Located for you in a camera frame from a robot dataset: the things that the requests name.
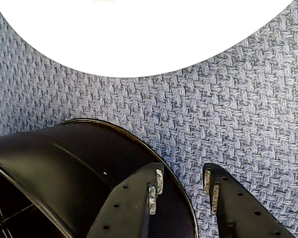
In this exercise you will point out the white round plate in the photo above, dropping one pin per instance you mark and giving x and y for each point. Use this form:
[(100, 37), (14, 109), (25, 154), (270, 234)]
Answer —
[(138, 37)]

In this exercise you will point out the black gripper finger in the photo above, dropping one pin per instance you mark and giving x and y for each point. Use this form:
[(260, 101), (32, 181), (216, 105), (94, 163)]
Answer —
[(243, 215), (124, 210)]

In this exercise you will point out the blue woven tablecloth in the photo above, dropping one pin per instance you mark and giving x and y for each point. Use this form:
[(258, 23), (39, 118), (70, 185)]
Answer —
[(238, 111)]

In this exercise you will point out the black metal bucket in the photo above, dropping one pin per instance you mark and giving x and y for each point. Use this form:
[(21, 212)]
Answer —
[(64, 161)]

